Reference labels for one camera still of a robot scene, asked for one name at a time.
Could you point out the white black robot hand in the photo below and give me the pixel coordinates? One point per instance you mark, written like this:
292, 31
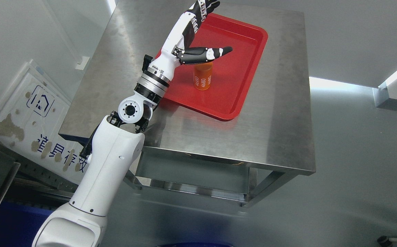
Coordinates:
177, 49

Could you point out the orange cylindrical capacitor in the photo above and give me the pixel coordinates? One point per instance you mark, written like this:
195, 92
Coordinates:
203, 75

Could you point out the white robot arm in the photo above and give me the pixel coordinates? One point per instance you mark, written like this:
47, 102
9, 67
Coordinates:
116, 143

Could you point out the red plastic tray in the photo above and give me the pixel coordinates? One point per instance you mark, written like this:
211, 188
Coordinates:
232, 73

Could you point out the stainless steel table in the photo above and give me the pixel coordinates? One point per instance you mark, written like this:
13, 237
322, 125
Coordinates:
240, 140

